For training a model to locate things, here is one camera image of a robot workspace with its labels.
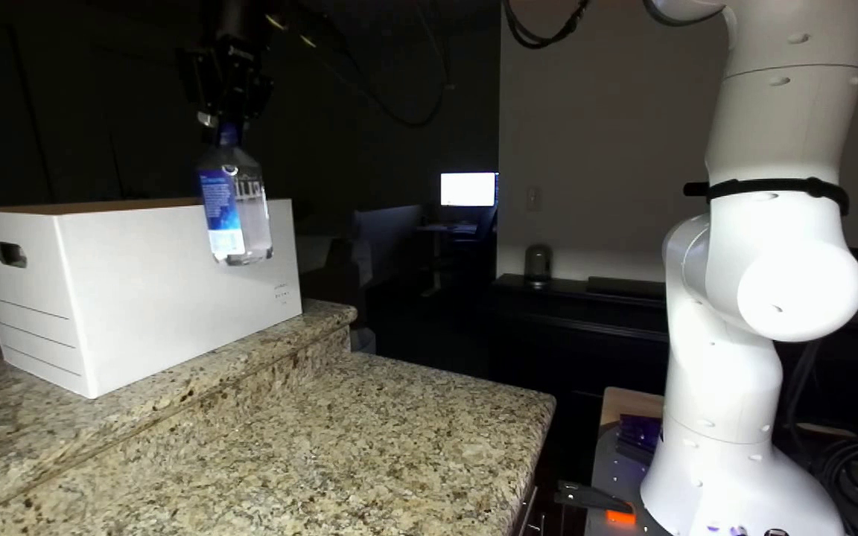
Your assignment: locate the small dark speaker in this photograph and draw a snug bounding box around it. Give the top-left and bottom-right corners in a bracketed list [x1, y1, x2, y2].
[524, 241, 553, 282]

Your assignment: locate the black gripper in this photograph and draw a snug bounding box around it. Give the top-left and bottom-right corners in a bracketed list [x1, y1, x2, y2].
[177, 38, 276, 141]

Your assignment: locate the orange button on base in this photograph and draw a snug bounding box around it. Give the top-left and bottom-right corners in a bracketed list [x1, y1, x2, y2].
[603, 507, 640, 531]

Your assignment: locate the black strap around arm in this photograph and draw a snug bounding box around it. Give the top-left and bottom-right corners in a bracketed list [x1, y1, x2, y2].
[683, 177, 853, 217]

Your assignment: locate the lit computer monitor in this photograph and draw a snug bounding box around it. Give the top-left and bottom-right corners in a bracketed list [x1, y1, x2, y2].
[439, 166, 500, 212]

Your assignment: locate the clear blue-capped water bottle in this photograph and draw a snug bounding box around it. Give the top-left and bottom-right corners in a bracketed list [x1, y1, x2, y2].
[197, 122, 276, 267]

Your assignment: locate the dark office chair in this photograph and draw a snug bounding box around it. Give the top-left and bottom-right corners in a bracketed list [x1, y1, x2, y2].
[351, 203, 424, 300]

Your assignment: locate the black cable bundle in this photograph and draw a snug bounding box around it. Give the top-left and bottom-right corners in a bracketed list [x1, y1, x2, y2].
[784, 336, 858, 531]

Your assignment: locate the dark low cabinet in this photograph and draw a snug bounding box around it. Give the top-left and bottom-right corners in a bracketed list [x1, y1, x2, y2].
[492, 272, 858, 433]

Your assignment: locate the white rectangular storage box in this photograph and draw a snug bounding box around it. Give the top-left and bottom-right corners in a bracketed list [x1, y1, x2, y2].
[0, 195, 303, 403]

